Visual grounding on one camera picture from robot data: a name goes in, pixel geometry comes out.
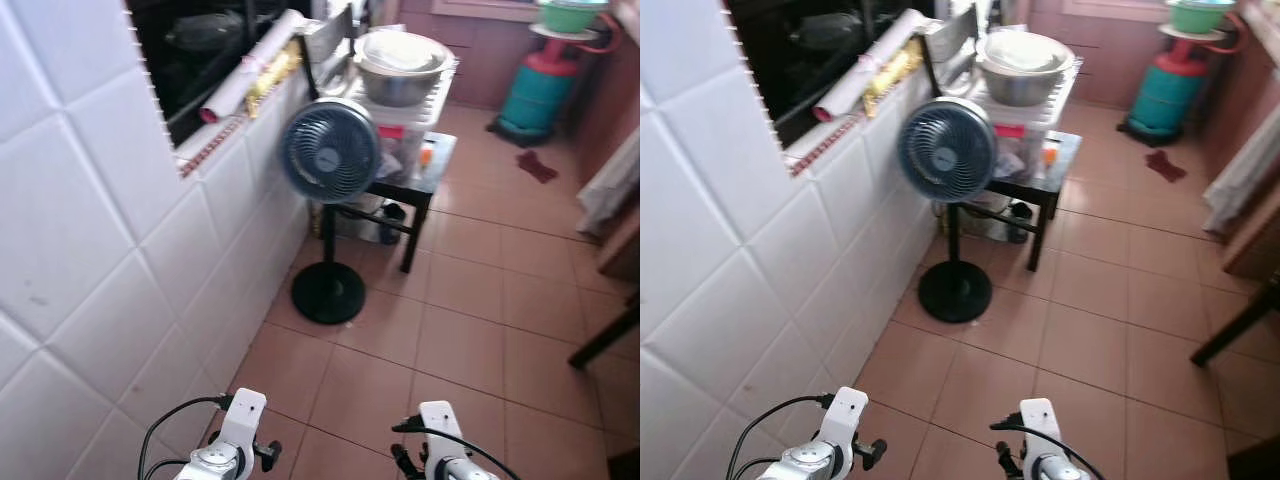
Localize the brown wooden cabinet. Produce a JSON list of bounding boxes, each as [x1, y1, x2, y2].
[[597, 200, 641, 283], [1221, 188, 1280, 282]]

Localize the white hanging cloth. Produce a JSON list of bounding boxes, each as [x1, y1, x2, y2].
[[1201, 122, 1280, 237], [577, 128, 641, 240]]

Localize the dark brown wooden table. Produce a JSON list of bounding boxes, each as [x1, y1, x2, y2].
[[567, 293, 641, 370], [1189, 278, 1280, 369]]

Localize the dark red floor rag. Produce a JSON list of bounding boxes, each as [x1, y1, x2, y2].
[[1144, 149, 1189, 185], [515, 149, 560, 185]]

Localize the teal gas cylinder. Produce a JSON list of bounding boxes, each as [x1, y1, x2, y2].
[[496, 38, 583, 143], [1124, 38, 1209, 143]]

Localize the black side table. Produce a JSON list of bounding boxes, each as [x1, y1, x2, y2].
[[320, 130, 460, 274], [940, 130, 1084, 273]]

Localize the green plastic basin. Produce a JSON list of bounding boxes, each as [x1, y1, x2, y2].
[[536, 0, 612, 36], [1164, 0, 1240, 36]]

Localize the dark mug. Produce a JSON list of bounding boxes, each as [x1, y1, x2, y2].
[[378, 203, 407, 246], [1006, 201, 1034, 245]]

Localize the white plastic storage box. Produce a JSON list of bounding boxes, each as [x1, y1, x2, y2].
[[348, 58, 462, 187], [968, 58, 1083, 187]]

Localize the rolled white paper sheet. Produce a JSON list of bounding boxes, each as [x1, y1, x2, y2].
[[812, 9, 933, 125], [199, 9, 313, 125]]

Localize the large steel mixing bowl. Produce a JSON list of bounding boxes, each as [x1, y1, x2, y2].
[[354, 29, 454, 109], [976, 29, 1077, 109]]

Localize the yellow plastic bundle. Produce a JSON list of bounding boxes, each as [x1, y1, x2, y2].
[[244, 42, 303, 120], [864, 38, 925, 120]]

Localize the grey metal tray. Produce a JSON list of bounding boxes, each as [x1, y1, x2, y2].
[[299, 6, 358, 100], [920, 4, 981, 99]]

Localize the red gas hose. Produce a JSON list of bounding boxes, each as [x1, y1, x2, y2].
[[574, 14, 624, 57], [1204, 12, 1251, 57]]

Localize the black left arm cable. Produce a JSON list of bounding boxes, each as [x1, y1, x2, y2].
[[724, 393, 837, 480], [137, 395, 235, 480]]

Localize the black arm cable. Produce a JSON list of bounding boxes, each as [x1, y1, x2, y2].
[[724, 393, 837, 480], [137, 395, 235, 480], [989, 411, 1107, 480], [391, 416, 522, 480]]

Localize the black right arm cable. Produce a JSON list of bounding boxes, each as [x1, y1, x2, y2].
[[989, 411, 1107, 480], [391, 416, 522, 480]]

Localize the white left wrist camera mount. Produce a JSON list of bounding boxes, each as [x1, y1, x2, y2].
[[812, 386, 870, 473], [204, 387, 270, 473]]

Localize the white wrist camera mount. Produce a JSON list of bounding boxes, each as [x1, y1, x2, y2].
[[204, 387, 270, 473], [1017, 397, 1064, 473], [417, 399, 474, 473], [812, 386, 870, 473]]

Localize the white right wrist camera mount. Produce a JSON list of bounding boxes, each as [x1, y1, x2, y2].
[[417, 399, 474, 473], [1017, 397, 1064, 473]]

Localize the blue-grey pedestal fan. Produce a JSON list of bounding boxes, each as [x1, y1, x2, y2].
[[896, 96, 999, 324], [279, 96, 384, 326]]

